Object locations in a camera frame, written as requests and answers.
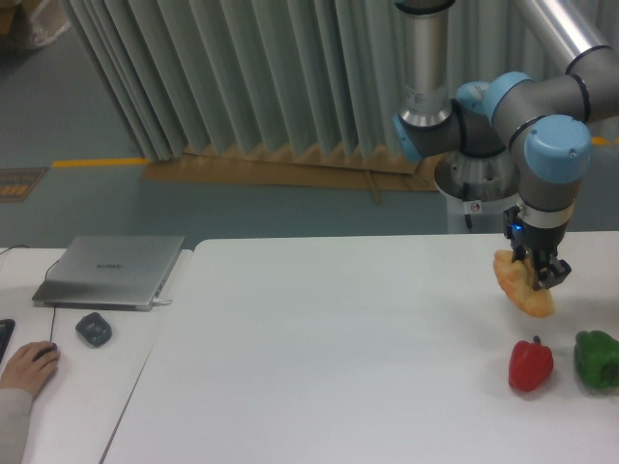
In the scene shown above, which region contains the black computer mouse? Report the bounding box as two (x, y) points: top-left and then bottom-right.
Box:
(32, 343), (58, 363)

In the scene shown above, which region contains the green bell pepper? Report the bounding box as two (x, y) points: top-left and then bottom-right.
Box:
(575, 331), (618, 390)

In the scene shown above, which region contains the black mouse cable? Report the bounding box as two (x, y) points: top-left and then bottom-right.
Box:
(0, 244), (68, 343)

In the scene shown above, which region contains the silver closed laptop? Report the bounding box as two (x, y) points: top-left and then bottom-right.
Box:
(32, 235), (185, 310)

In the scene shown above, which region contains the red bell pepper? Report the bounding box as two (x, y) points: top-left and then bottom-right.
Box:
(508, 335), (554, 392)

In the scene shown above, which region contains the person's bare hand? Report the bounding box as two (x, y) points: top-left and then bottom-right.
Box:
(1, 341), (61, 398)

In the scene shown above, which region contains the brown cardboard sheet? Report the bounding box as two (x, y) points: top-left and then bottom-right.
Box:
(141, 143), (442, 204)

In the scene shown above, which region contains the black keyboard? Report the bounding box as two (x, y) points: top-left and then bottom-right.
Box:
(0, 319), (15, 362)

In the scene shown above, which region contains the grey sleeved forearm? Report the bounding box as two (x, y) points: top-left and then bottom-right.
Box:
(1, 389), (33, 464)

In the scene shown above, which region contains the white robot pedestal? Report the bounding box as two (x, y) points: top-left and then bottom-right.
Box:
(434, 151), (518, 234)

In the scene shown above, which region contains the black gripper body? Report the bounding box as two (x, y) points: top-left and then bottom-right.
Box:
(503, 206), (567, 266)

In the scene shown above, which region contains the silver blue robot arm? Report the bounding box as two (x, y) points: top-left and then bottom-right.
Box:
(393, 1), (618, 289)

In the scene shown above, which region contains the dark grey earbuds case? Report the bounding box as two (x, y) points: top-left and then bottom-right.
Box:
(75, 312), (113, 348)

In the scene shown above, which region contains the white usb plug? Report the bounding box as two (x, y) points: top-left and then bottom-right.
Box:
(152, 299), (173, 306)

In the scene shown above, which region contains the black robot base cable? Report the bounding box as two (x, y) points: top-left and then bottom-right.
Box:
(461, 182), (476, 235)

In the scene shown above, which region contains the grey-green folding curtain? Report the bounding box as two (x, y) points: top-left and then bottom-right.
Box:
(63, 1), (618, 170)

